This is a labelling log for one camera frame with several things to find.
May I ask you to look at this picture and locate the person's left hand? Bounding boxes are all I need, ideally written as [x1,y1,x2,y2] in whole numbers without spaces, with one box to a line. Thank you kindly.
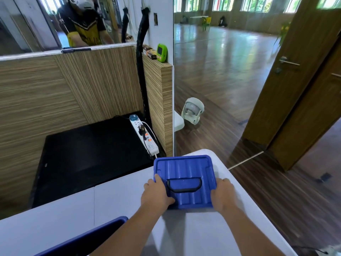
[141,174,176,214]

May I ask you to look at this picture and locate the person's right hand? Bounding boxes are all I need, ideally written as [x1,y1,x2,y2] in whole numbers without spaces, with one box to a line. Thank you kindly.
[210,178,237,214]

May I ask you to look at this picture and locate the blue lidded storage box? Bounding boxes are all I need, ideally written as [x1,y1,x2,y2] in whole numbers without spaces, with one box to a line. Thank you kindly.
[153,155,218,210]

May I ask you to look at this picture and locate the person's left forearm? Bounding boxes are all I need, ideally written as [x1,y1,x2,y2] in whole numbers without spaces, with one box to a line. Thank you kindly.
[90,206,171,256]

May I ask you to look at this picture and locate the person's right forearm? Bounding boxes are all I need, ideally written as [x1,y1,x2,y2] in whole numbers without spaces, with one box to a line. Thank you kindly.
[217,205,286,256]

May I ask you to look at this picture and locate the white power strip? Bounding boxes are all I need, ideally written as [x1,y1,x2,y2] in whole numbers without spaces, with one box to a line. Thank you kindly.
[129,114,160,158]

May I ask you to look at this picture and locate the white desk fan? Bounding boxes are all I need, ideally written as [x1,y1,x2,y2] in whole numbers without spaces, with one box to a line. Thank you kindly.
[181,97,205,126]

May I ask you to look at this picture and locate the blue open storage bin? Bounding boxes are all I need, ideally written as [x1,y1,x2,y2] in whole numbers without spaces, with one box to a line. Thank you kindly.
[34,216,129,256]

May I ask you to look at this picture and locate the black floor platform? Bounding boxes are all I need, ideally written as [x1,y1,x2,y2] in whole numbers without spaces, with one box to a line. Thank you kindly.
[30,111,167,209]

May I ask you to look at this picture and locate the brown wooden door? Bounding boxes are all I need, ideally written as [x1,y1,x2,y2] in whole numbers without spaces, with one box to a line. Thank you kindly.
[242,0,341,172]

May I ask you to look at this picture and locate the green digital timer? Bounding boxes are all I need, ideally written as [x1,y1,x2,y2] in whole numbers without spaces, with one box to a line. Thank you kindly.
[156,44,168,63]

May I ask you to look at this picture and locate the small dark printed box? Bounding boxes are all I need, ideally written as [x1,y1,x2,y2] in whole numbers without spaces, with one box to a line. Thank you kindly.
[142,45,158,60]

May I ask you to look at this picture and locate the potted plant yellow flowers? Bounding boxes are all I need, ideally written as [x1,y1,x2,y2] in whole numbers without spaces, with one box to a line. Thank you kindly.
[274,22,291,47]

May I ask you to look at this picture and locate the white folding table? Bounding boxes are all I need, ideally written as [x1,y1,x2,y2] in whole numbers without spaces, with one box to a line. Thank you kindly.
[189,15,209,30]

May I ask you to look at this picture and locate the black pen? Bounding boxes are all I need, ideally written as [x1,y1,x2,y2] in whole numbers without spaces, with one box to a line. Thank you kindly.
[60,47,92,54]

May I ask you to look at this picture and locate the white power cable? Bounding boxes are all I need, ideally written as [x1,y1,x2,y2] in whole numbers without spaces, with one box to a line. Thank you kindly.
[140,121,159,148]

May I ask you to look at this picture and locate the thin black cable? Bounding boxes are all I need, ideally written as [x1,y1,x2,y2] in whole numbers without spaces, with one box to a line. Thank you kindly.
[291,245,329,255]

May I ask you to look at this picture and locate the black insulated hose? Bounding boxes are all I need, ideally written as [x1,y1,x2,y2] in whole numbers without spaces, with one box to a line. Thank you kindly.
[136,7,152,127]

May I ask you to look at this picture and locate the silver door handle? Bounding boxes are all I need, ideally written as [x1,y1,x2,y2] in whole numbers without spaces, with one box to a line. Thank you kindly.
[279,56,301,67]

